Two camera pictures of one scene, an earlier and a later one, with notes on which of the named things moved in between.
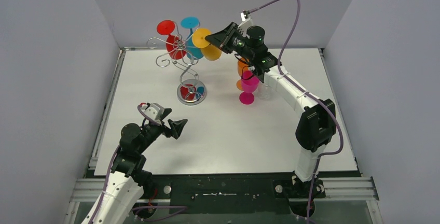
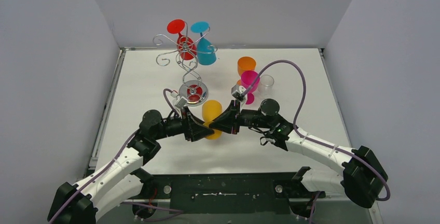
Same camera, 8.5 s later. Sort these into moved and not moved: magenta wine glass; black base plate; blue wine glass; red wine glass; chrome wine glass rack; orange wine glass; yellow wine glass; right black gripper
Moved: right black gripper; blue wine glass; red wine glass; yellow wine glass
Not moved: chrome wine glass rack; black base plate; magenta wine glass; orange wine glass
